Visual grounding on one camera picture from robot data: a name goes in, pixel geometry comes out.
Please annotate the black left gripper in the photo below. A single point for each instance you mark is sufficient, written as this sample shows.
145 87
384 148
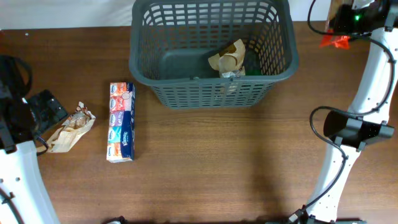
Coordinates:
50 108

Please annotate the red brown biscuit packet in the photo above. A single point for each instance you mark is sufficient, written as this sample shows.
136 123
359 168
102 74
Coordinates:
339 42

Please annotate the brown snack bag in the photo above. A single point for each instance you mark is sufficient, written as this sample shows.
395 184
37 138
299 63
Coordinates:
73 128

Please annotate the green lid spice jar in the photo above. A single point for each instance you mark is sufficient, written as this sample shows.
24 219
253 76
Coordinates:
252 64

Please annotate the blue Kleenex tissue multipack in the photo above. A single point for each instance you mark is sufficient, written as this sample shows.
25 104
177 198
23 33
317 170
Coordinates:
121 132

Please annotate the beige clear snack bag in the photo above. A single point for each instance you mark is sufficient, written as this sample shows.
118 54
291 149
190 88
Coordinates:
229 62

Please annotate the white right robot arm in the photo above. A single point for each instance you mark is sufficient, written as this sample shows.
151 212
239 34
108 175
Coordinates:
347 133

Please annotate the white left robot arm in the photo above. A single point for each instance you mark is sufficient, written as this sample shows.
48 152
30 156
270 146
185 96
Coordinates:
24 198

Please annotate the grey plastic lattice basket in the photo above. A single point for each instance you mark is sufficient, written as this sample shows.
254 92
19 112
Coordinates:
172 40

